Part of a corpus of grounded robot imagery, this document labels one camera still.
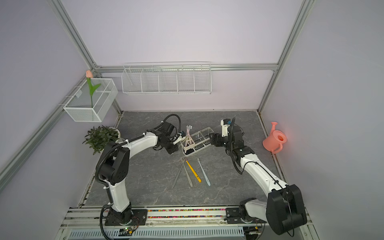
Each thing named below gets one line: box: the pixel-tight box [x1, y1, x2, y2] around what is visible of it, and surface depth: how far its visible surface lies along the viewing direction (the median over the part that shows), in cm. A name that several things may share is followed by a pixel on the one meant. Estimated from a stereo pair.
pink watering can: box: [262, 121, 288, 154], surface depth 95 cm
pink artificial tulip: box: [85, 70, 101, 108], surface depth 87 cm
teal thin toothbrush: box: [197, 158, 211, 187], surface depth 88 cm
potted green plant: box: [82, 125, 121, 155], surface depth 85 cm
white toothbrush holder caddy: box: [181, 127, 214, 157], surface depth 96 cm
